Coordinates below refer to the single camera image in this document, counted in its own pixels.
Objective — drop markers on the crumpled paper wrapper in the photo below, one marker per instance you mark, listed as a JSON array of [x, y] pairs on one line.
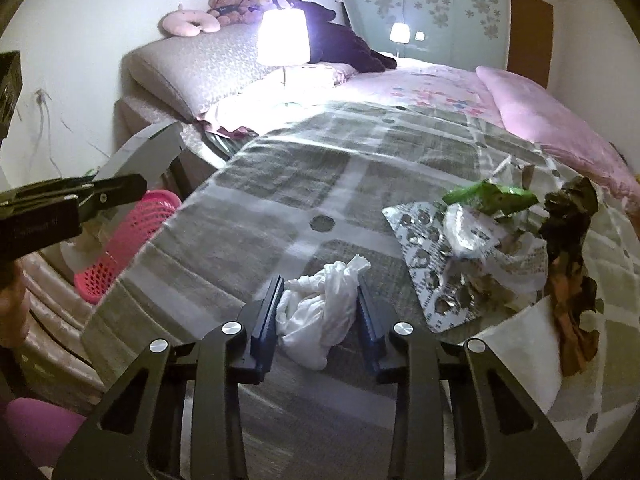
[[520, 170]]

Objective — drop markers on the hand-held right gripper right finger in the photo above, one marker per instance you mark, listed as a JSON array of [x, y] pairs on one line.
[[369, 332]]

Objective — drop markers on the purple cloth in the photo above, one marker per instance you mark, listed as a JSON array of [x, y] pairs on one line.
[[45, 430]]

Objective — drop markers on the pink flowered bedsheet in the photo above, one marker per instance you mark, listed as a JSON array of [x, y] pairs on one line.
[[425, 90]]

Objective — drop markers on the pink plastic mesh basket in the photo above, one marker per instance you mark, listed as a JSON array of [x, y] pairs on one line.
[[150, 220]]

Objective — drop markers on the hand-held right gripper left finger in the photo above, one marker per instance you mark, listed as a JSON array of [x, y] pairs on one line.
[[267, 330]]

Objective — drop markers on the brown wooden door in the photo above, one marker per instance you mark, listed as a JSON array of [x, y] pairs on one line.
[[530, 35]]

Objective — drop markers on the white tissue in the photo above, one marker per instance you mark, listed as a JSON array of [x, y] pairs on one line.
[[320, 310]]

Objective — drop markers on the dark purple plush toy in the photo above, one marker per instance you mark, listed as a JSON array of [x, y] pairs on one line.
[[345, 40]]

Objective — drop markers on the grey headboard cushion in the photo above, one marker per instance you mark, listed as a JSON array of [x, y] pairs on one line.
[[200, 65]]

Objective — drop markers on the brown teddy bear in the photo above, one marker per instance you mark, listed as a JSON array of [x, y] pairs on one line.
[[232, 10]]

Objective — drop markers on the flowered sliding door wardrobe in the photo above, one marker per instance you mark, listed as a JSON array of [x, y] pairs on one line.
[[430, 5]]

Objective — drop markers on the green bed mat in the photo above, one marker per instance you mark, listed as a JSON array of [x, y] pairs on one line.
[[230, 142]]

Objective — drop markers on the silver blister pack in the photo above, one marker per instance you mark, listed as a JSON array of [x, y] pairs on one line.
[[420, 240]]

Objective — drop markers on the grey checked blanket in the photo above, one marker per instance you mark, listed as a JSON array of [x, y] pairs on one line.
[[280, 170]]

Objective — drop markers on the white table lamp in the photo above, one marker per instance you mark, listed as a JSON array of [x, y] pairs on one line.
[[282, 35]]

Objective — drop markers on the clear plastic wrapper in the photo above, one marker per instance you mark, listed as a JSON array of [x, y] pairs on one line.
[[470, 232]]

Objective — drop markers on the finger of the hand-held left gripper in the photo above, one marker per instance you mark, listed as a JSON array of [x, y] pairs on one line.
[[117, 195]]

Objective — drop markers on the person's left hand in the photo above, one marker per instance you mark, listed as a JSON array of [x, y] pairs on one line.
[[10, 305]]

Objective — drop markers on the dark brown wrapper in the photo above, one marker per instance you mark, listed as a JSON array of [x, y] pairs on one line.
[[570, 280]]

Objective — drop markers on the pink quilt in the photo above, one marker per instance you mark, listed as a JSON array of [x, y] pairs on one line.
[[540, 110]]

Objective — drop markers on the small plush doll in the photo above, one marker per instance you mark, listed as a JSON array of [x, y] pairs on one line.
[[275, 1]]

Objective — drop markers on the beige quilted cloth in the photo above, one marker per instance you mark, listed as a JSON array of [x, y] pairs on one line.
[[50, 310]]

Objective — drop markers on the green snack wrapper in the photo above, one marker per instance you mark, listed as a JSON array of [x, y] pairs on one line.
[[480, 195]]

